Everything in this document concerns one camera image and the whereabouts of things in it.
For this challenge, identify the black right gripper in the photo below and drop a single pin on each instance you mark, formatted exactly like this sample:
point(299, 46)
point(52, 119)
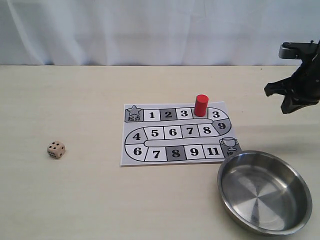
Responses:
point(302, 89)

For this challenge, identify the red cylinder game piece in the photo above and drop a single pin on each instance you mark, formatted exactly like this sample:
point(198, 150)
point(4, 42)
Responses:
point(201, 104)

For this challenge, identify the beige wooden die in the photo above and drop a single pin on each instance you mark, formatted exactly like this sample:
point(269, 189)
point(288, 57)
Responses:
point(56, 149)

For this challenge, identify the round stainless steel dish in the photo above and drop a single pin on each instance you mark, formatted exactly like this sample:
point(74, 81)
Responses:
point(264, 194)

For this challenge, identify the paper number game board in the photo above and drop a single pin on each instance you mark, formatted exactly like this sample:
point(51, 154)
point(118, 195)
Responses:
point(163, 134)

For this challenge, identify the white background curtain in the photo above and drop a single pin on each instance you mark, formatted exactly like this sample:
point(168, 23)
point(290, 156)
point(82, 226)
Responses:
point(153, 32)

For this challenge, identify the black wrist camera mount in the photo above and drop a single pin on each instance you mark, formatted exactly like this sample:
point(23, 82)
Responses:
point(298, 50)

